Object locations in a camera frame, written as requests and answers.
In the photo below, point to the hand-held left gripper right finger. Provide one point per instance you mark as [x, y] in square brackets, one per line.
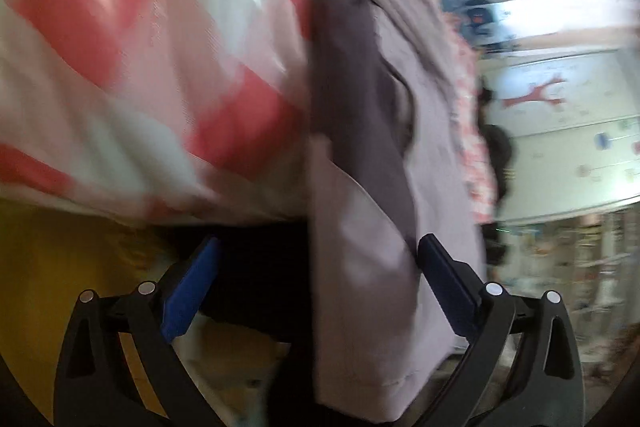
[450, 287]

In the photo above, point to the yellow floor mat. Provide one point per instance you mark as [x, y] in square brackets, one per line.
[60, 282]

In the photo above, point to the lilac and purple jacket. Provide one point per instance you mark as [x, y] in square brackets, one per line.
[360, 257]

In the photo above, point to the dark clothes pile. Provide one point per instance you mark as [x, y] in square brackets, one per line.
[497, 147]

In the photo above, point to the white wardrobe with tree sticker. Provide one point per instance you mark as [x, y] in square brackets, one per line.
[550, 132]

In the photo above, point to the cluttered shelf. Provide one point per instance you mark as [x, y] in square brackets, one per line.
[575, 267]

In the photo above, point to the person's black pants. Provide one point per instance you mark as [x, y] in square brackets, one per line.
[260, 277]

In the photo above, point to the pink checkered bed cover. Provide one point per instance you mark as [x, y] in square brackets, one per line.
[150, 57]

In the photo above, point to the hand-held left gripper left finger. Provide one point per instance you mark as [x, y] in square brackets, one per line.
[192, 287]

